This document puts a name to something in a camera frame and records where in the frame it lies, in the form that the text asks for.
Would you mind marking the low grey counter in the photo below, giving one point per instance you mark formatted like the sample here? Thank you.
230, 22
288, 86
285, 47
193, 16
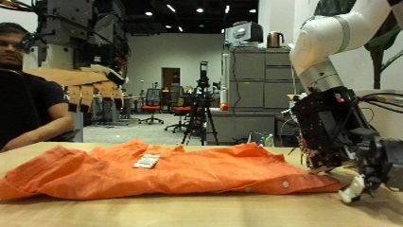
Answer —
240, 124

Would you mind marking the tall grey cabinet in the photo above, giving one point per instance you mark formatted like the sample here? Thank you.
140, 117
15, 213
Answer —
252, 82

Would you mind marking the orange seat office chair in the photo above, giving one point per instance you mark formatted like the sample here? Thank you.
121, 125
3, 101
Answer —
180, 110
151, 108

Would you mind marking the light wooden office desk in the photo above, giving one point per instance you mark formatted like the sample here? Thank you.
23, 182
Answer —
128, 101

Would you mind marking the red ball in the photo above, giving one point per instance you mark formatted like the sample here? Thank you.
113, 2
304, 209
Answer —
224, 107

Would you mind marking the grey pedestal cabinet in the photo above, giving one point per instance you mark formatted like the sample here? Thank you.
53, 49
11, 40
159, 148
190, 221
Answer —
77, 126

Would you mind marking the copper kettle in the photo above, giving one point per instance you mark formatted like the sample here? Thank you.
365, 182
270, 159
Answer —
274, 40

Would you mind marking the grey boxy monitor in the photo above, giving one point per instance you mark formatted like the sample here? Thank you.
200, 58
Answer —
242, 34

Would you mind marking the brown door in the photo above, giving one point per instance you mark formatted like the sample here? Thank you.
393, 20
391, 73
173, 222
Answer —
169, 77

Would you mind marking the green plastic bottle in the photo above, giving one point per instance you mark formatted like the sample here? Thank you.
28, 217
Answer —
268, 141

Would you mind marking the man in dark t-shirt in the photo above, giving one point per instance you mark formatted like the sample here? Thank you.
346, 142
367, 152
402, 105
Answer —
51, 101

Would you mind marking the orange button shirt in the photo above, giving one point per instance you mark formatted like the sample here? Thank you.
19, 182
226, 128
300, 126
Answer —
189, 173

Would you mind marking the black camera tripod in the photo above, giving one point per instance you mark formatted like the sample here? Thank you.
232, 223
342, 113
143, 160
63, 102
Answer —
202, 94

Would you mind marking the green leafy plant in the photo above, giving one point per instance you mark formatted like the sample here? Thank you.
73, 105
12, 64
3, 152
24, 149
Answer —
378, 63

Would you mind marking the white paper clothing tag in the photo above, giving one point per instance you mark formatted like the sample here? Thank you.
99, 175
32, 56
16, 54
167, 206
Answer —
147, 160

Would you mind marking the dark side table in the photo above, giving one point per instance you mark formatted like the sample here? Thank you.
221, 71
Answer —
285, 129

